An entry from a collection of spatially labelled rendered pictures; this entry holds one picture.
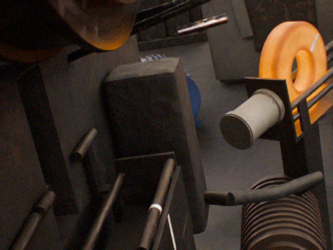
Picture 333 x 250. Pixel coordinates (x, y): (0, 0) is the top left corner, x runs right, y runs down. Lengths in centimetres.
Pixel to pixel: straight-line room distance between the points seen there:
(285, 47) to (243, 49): 240
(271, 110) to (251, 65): 246
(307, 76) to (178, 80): 32
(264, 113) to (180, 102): 17
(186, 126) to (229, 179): 153
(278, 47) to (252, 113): 12
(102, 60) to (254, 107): 24
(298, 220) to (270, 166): 144
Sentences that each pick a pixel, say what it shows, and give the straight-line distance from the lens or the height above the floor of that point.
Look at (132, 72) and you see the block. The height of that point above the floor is 80.
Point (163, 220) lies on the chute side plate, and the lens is 59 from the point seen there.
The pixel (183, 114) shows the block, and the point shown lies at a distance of 77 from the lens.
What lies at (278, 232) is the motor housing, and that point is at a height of 53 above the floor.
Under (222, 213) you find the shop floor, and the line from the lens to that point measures 208.
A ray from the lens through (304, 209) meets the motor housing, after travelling 95.
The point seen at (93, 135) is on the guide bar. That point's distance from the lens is 69.
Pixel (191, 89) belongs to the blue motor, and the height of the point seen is 24.
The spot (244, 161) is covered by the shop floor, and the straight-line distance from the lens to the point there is 243.
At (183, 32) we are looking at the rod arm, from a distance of 61.
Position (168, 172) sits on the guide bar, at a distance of 67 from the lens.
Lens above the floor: 98
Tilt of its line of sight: 19 degrees down
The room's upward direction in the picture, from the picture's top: 11 degrees counter-clockwise
